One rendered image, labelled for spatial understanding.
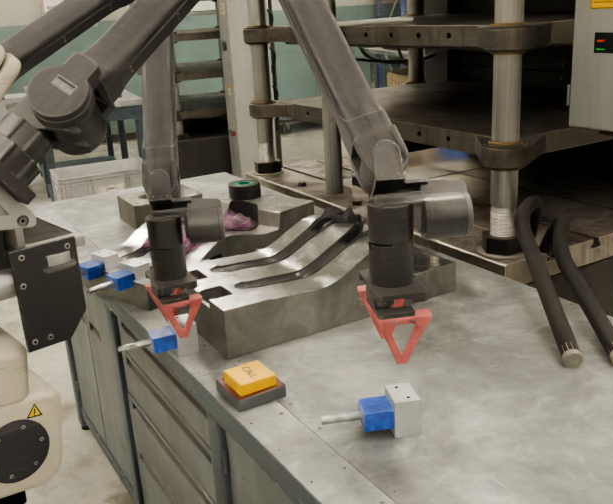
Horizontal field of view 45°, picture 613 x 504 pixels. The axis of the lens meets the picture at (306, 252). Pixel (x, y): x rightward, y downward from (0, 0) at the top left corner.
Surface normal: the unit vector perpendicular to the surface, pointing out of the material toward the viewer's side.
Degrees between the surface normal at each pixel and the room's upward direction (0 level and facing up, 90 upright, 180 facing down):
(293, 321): 90
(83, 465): 0
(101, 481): 0
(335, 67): 52
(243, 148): 90
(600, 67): 90
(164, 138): 43
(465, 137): 90
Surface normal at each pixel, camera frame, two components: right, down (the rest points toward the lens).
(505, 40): -0.37, 0.32
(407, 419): 0.16, 0.30
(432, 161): 0.51, 0.25
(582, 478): -0.06, -0.95
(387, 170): 0.02, -0.35
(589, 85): -0.86, 0.21
